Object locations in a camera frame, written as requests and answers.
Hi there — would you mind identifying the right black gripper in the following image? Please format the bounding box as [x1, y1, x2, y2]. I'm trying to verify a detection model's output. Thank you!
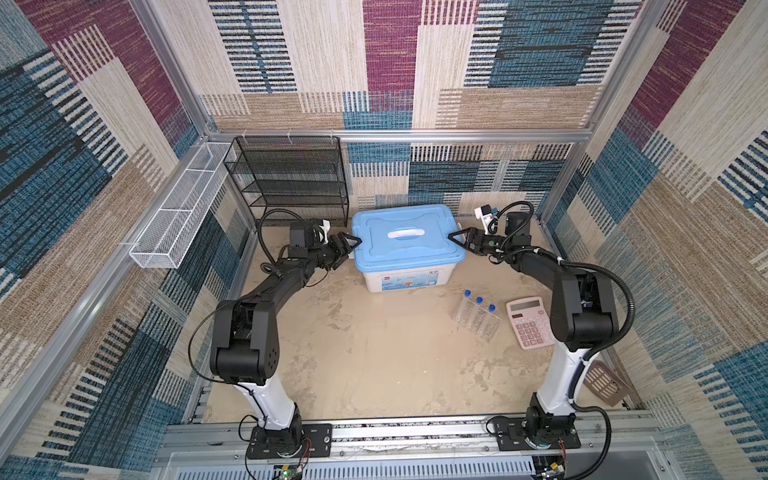
[447, 227, 511, 255]

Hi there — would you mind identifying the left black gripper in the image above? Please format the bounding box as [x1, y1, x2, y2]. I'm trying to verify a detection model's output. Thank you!
[307, 232, 360, 271]

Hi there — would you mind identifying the blue plastic bin lid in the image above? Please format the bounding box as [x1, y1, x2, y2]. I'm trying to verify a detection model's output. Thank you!
[352, 204, 466, 273]

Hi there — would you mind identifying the clear test tube rack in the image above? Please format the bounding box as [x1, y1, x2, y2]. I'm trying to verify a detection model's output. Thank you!
[452, 290, 502, 342]

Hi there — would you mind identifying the white plastic storage bin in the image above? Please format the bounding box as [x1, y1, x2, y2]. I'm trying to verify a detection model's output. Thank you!
[363, 264, 456, 293]

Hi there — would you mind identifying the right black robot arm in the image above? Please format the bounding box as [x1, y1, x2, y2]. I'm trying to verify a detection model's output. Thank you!
[447, 200, 636, 479]

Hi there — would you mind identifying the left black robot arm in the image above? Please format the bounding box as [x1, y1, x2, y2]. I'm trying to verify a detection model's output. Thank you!
[187, 208, 363, 466]

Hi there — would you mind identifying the pink calculator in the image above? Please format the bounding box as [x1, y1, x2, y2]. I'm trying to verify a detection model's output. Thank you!
[506, 297, 555, 350]

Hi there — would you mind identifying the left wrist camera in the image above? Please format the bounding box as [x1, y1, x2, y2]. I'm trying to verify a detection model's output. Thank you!
[316, 220, 331, 243]

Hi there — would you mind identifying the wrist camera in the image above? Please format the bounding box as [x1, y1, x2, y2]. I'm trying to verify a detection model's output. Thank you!
[474, 205, 498, 227]
[316, 220, 331, 243]

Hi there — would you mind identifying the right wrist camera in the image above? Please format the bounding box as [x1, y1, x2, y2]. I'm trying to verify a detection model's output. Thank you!
[474, 205, 498, 227]

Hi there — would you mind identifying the black wire shelf rack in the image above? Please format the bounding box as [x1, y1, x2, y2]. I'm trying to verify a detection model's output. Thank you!
[223, 136, 349, 226]

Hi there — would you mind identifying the white wire mesh basket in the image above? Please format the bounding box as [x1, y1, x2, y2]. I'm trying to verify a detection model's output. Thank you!
[129, 142, 229, 269]

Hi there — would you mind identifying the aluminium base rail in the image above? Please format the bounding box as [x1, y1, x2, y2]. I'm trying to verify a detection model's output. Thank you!
[157, 413, 667, 480]

